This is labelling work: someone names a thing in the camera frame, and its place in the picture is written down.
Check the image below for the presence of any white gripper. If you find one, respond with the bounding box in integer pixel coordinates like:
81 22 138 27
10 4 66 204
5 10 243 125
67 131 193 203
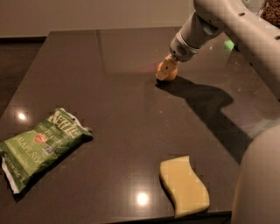
155 31 202 81

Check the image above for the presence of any orange fruit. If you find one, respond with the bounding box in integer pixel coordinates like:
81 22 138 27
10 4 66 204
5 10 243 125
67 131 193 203
157 59 179 81

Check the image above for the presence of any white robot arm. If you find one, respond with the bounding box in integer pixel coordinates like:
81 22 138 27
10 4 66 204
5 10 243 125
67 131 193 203
156 0 280 224

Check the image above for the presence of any green jalapeno chip bag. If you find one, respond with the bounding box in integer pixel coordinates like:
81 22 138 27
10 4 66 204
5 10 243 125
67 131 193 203
0 108 93 194

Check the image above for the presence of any jar of nuts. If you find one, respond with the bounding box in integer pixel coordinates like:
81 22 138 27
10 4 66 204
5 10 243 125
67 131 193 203
261 0 280 27

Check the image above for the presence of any yellow sponge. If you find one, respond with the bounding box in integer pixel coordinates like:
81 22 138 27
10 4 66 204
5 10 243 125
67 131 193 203
159 156 210 218

